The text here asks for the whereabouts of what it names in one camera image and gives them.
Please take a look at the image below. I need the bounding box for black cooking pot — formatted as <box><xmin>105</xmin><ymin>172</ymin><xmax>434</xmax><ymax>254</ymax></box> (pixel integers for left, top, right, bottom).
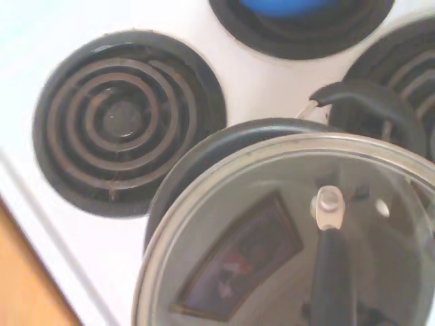
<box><xmin>144</xmin><ymin>81</ymin><xmax>428</xmax><ymax>254</ymax></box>

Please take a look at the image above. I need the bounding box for white electric stove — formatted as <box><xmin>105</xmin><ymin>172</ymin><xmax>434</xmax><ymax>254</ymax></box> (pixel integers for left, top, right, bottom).
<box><xmin>0</xmin><ymin>0</ymin><xmax>435</xmax><ymax>326</ymax></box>

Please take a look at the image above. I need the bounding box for black coil burner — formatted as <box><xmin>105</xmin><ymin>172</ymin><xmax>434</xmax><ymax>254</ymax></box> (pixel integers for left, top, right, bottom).
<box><xmin>341</xmin><ymin>16</ymin><xmax>435</xmax><ymax>160</ymax></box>
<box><xmin>207</xmin><ymin>0</ymin><xmax>397</xmax><ymax>61</ymax></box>
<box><xmin>32</xmin><ymin>29</ymin><xmax>228</xmax><ymax>220</ymax></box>

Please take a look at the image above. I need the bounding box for glass pot lid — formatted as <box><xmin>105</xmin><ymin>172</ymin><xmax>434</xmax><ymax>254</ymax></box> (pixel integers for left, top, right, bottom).
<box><xmin>130</xmin><ymin>132</ymin><xmax>435</xmax><ymax>326</ymax></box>

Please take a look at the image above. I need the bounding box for blue stovetop kettle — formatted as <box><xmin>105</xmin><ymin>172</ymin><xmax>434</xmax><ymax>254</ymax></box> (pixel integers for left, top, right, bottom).
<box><xmin>237</xmin><ymin>0</ymin><xmax>337</xmax><ymax>22</ymax></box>

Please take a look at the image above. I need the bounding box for large wooden butcher board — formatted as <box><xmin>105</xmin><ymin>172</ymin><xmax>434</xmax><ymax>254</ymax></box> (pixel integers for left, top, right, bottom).
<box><xmin>0</xmin><ymin>195</ymin><xmax>82</xmax><ymax>326</ymax></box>

